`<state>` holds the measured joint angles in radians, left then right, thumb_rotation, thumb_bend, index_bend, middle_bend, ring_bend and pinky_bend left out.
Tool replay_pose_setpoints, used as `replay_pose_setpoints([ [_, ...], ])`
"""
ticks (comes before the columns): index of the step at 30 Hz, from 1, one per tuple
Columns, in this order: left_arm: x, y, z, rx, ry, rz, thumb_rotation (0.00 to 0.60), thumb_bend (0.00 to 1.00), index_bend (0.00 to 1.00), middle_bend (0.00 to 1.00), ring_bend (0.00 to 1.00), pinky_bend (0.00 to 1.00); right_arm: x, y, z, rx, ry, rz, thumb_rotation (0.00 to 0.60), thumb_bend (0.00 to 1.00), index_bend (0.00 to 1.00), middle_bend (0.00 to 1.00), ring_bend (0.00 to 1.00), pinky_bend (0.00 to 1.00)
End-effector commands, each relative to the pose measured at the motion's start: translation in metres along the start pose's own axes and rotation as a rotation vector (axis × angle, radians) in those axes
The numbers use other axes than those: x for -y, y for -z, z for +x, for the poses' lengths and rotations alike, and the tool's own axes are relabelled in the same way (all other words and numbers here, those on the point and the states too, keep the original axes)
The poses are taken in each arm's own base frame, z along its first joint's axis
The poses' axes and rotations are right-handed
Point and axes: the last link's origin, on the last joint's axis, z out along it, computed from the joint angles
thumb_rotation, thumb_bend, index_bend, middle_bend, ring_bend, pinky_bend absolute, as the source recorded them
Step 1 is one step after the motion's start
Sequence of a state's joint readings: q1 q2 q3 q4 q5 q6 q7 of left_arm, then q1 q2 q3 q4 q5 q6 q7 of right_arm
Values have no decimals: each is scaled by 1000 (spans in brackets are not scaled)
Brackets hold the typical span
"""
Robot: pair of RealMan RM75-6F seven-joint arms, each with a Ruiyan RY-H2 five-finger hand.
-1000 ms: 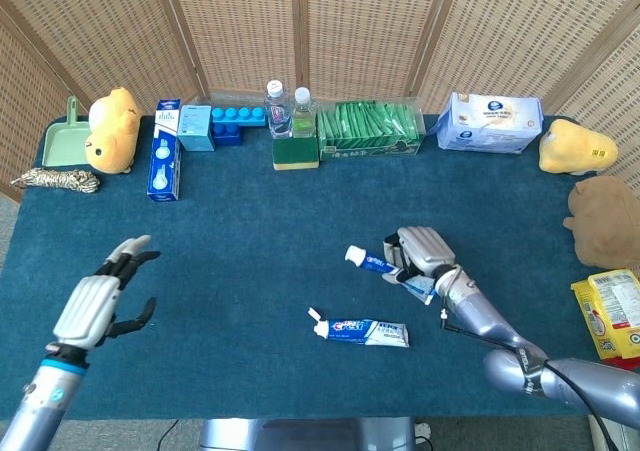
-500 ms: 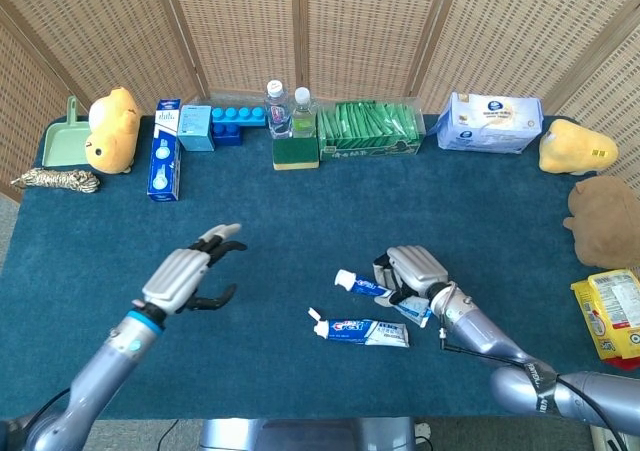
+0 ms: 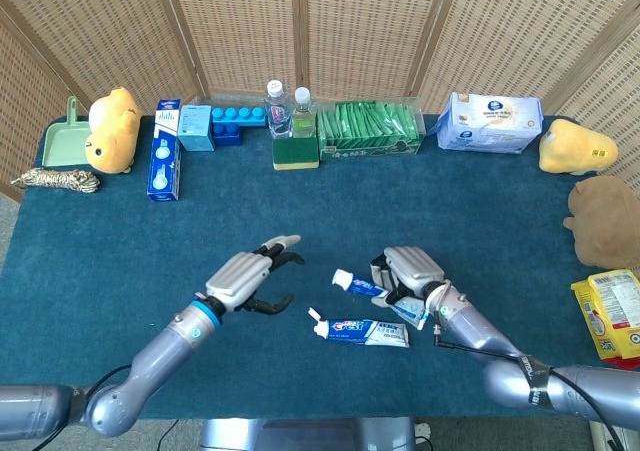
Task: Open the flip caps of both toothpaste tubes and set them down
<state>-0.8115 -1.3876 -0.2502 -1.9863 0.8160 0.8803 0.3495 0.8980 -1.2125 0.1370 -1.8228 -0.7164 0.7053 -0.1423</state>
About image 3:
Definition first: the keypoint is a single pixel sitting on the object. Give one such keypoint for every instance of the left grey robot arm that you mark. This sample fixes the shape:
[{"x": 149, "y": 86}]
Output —
[{"x": 150, "y": 361}]

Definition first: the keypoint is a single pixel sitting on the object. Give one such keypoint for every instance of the green tea sachet box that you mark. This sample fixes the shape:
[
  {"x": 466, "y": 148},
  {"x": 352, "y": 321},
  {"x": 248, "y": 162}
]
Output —
[{"x": 370, "y": 126}]

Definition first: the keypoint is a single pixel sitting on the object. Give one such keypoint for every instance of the yellow snack bag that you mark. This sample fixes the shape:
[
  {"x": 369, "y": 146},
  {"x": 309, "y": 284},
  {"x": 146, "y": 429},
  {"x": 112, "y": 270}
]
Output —
[{"x": 612, "y": 316}]

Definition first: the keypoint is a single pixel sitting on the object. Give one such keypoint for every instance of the green plastic dustpan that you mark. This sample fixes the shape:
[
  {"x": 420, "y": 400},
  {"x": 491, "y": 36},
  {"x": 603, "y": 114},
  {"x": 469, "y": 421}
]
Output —
[{"x": 62, "y": 143}]

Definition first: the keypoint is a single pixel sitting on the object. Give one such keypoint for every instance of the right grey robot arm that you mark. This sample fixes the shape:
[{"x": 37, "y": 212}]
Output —
[{"x": 475, "y": 331}]

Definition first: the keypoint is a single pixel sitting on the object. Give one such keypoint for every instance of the brown plush toy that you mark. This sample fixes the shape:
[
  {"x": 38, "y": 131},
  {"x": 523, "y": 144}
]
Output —
[{"x": 607, "y": 221}]

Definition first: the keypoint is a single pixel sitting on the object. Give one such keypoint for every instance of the blue table carpet mat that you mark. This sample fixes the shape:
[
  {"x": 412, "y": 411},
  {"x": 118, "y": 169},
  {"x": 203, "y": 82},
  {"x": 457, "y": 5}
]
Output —
[{"x": 150, "y": 246}]

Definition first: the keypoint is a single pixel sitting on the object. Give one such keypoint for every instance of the clear bottle pink label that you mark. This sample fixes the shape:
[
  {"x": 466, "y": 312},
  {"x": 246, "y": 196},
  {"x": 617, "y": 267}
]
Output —
[{"x": 278, "y": 116}]

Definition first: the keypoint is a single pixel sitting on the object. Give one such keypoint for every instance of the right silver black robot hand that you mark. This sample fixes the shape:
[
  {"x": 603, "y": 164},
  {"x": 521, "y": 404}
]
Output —
[{"x": 415, "y": 268}]

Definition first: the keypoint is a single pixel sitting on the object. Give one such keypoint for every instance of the green drink bottle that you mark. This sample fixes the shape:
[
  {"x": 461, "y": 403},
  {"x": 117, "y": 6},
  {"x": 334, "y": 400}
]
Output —
[{"x": 304, "y": 118}]

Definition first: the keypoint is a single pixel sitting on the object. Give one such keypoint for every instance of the yellow chick plush toy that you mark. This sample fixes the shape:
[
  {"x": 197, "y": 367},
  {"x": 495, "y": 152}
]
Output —
[{"x": 112, "y": 136}]

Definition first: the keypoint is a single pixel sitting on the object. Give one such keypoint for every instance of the blue toy building block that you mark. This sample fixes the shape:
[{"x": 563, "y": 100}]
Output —
[{"x": 235, "y": 118}]

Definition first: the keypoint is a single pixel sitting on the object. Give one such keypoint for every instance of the white blue tissue pack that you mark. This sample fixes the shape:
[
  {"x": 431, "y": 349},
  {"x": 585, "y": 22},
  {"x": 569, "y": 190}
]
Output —
[{"x": 487, "y": 123}]

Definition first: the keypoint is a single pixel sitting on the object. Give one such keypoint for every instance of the toothpaste tube small logo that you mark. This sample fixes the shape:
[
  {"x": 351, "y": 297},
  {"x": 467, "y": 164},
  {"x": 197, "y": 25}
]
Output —
[{"x": 360, "y": 285}]

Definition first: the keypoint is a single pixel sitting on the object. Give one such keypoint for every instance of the yellow plush toy with tag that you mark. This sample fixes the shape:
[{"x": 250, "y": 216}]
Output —
[{"x": 575, "y": 148}]

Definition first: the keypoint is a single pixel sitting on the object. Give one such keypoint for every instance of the Crest toothpaste tube large logo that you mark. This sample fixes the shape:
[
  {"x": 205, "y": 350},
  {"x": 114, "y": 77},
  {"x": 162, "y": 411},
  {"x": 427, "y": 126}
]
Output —
[{"x": 360, "y": 332}]

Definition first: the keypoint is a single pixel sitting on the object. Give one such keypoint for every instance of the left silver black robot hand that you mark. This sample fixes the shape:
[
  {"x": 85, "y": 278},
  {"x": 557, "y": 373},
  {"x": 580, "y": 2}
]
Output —
[{"x": 237, "y": 276}]

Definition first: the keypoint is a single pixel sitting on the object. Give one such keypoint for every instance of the white power plug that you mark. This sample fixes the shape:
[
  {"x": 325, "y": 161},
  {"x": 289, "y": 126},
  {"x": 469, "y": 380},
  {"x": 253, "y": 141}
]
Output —
[{"x": 423, "y": 430}]

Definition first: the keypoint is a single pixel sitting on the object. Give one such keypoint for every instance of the long blue toothpaste box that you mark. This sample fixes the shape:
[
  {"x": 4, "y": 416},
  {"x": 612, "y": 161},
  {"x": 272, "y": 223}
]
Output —
[{"x": 164, "y": 161}]

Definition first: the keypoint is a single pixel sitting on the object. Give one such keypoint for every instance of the woven bamboo folding screen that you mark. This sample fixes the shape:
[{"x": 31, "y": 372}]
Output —
[{"x": 350, "y": 21}]

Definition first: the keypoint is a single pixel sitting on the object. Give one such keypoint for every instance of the small light blue box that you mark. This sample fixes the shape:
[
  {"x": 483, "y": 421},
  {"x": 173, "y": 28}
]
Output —
[{"x": 196, "y": 126}]

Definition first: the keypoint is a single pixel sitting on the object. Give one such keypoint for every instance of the green yellow sponge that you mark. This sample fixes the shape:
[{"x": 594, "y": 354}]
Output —
[{"x": 296, "y": 152}]

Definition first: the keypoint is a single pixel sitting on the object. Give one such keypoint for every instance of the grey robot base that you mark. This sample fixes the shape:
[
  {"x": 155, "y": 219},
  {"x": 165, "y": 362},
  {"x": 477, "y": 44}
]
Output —
[{"x": 300, "y": 436}]

